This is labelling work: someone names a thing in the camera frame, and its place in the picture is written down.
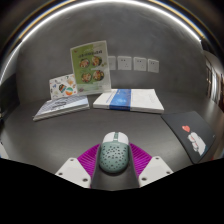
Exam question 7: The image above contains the curved ceiling light strip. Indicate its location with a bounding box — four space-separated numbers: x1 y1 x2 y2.
0 0 206 84

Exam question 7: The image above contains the white and blue book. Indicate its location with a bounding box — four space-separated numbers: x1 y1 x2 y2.
92 88 165 115

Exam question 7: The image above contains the white wall socket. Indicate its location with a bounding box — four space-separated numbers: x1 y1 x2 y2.
147 58 160 74
108 55 117 71
133 56 148 72
117 55 133 71

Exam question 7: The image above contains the black mouse pad heart print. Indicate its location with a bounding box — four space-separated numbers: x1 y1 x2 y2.
160 110 217 165

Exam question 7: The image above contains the green food menu card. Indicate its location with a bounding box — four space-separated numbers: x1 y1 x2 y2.
69 40 112 97

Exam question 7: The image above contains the small colourful sticker card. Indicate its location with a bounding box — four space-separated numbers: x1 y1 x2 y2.
49 73 79 101

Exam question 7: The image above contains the green perforated computer mouse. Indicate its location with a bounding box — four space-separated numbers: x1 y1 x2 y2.
97 131 131 175

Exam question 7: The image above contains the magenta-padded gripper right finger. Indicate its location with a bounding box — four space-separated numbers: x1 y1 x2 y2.
114 142 174 191

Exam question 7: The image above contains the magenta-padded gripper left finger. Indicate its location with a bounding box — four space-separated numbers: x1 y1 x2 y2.
54 143 115 191

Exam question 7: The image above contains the grey cover book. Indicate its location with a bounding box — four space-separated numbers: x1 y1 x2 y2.
32 95 91 122

